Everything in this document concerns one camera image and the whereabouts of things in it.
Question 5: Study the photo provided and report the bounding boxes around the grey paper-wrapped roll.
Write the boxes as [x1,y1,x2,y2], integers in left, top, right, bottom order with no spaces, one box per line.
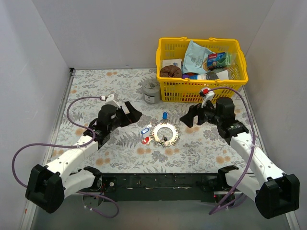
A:
[142,79,161,104]

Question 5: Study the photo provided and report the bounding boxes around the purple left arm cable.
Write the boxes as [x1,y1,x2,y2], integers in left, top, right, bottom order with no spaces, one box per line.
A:
[12,96,120,219]

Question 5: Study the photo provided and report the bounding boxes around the floral tablecloth mat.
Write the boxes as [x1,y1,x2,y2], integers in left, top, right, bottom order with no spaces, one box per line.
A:
[47,68,271,174]

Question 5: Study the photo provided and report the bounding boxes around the key with blue tag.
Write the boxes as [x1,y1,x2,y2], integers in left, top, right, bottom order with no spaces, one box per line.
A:
[141,124,152,135]

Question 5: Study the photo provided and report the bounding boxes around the yellow plastic basket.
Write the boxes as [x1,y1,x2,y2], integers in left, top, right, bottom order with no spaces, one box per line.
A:
[156,37,248,103]

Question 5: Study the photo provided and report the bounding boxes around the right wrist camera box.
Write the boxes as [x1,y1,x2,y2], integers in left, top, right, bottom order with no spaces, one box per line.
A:
[199,87,214,107]

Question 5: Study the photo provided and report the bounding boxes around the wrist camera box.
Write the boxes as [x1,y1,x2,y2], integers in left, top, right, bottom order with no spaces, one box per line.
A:
[199,87,214,107]
[105,93,120,108]

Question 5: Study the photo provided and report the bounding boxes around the brown round scrunchie item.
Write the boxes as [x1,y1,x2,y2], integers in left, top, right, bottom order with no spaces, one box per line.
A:
[160,65,182,78]

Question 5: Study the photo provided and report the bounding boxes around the white blue bottle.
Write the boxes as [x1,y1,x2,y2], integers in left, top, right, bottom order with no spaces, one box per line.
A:
[182,70,230,81]

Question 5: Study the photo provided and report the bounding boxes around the green sponge pack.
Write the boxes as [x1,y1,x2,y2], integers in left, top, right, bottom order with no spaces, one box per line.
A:
[207,52,233,69]

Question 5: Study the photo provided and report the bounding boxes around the metal disc with keyrings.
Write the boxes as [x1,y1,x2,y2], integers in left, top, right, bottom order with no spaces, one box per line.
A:
[150,122,179,147]

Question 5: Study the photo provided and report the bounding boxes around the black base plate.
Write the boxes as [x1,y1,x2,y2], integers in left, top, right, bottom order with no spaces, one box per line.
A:
[79,172,248,203]

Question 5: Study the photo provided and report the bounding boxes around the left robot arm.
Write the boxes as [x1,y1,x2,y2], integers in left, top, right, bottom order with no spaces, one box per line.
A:
[25,101,142,213]

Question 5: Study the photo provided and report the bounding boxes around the key with red tag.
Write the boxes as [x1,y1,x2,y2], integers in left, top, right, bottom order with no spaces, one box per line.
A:
[142,137,151,144]

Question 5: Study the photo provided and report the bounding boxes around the light blue chips bag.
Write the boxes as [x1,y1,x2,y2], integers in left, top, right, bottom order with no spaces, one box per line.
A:
[182,41,214,74]

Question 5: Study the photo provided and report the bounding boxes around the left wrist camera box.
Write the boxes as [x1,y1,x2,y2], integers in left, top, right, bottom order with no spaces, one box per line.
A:
[105,93,120,108]

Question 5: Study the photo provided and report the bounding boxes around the white small box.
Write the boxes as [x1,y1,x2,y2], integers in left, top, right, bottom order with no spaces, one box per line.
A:
[162,58,182,69]

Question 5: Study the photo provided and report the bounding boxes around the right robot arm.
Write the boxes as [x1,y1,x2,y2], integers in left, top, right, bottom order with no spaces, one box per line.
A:
[180,97,300,219]

